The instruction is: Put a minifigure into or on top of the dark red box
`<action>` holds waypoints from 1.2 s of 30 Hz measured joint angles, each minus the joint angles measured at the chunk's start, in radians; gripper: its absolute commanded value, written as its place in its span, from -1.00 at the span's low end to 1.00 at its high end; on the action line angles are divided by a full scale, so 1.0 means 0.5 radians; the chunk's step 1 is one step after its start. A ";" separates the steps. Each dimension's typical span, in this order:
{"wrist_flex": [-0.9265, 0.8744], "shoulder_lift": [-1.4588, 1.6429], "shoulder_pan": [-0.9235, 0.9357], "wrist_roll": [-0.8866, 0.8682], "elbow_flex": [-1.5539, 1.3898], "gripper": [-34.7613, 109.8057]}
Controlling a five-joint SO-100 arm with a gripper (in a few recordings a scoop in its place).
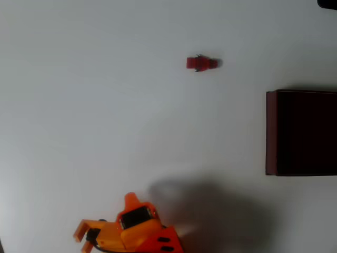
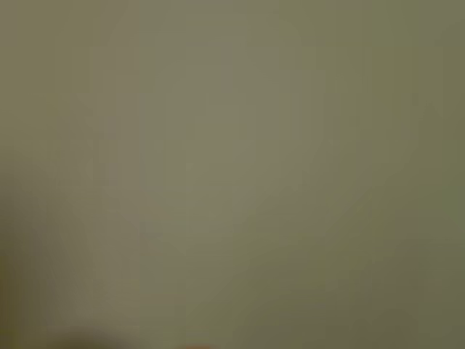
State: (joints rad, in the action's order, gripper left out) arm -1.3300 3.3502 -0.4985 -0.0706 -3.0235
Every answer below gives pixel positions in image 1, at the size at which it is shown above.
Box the small red toy figure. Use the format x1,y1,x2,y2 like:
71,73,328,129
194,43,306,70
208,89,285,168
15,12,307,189
186,54,221,73

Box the dark brown box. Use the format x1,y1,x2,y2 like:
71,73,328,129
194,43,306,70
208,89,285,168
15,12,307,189
265,89,337,177

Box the black object at table edge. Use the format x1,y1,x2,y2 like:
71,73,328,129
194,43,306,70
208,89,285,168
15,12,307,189
316,0,337,11

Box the orange camera mount bracket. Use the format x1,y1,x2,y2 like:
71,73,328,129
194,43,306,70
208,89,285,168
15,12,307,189
73,218,124,253

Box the black camera cable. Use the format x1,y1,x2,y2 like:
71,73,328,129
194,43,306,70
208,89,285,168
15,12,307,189
92,242,113,253

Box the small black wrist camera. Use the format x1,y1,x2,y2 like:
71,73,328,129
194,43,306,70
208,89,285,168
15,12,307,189
85,228,102,242

